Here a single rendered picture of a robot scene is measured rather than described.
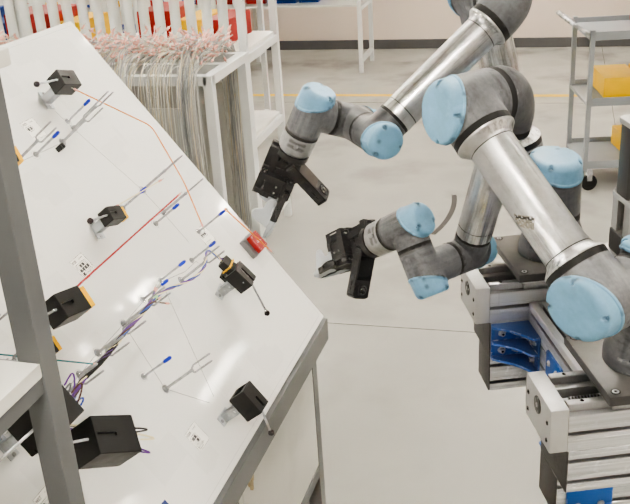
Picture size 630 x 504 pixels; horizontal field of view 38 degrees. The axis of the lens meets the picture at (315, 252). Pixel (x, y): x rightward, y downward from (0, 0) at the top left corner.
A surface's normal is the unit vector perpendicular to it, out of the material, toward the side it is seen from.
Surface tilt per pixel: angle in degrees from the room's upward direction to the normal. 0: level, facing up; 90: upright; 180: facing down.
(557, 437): 90
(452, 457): 0
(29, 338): 90
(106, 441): 52
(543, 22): 90
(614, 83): 90
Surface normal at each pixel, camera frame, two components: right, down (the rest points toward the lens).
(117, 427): 0.72, -0.52
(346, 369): -0.06, -0.92
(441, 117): -0.87, 0.16
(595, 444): 0.11, 0.40
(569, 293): -0.75, 0.38
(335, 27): -0.24, 0.40
